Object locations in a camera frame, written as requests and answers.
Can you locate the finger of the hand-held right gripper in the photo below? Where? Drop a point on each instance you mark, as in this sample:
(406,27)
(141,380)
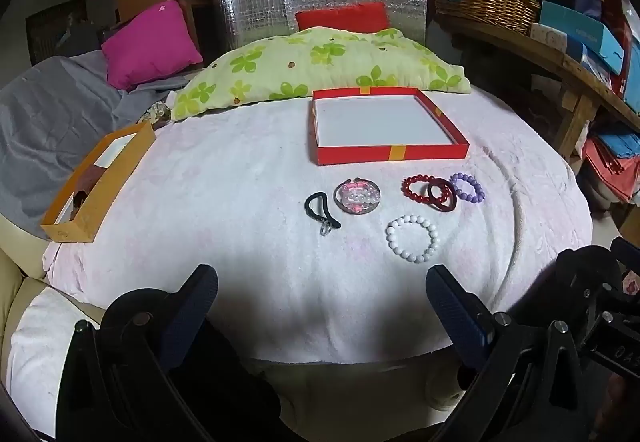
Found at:
(585,277)

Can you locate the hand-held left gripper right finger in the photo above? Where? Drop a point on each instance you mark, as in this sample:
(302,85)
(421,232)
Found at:
(452,307)

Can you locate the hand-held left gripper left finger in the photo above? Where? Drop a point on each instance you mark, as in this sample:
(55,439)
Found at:
(192,307)

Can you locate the red shallow box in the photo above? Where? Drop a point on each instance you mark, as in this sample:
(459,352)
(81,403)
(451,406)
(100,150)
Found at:
(350,154)

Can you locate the pile of folded cloths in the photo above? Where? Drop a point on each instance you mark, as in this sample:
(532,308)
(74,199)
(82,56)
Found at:
(612,166)

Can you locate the orange cardboard box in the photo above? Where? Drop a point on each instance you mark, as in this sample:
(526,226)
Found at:
(127,156)

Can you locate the cream sofa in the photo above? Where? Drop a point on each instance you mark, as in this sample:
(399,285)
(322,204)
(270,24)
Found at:
(20,262)

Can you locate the patterned cloth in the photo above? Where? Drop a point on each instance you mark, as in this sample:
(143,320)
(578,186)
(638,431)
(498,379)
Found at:
(159,112)

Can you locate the wooden shelf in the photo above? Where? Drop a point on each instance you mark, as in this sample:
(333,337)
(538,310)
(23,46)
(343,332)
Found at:
(575,66)

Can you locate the grey blanket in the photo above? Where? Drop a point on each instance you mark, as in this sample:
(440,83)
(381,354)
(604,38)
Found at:
(55,121)

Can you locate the small white box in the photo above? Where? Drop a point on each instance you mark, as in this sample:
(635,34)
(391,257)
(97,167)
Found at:
(549,37)

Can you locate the blue cardboard box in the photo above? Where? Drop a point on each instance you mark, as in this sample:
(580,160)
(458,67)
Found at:
(580,29)

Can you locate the magenta cushion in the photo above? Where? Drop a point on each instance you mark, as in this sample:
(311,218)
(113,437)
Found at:
(150,46)

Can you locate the green floral pillow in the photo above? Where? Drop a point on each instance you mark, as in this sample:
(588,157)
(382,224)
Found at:
(320,66)

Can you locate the wicker basket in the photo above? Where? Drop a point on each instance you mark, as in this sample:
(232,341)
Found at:
(490,1)

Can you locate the red cushion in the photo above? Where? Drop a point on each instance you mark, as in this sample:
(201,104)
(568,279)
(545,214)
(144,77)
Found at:
(345,16)

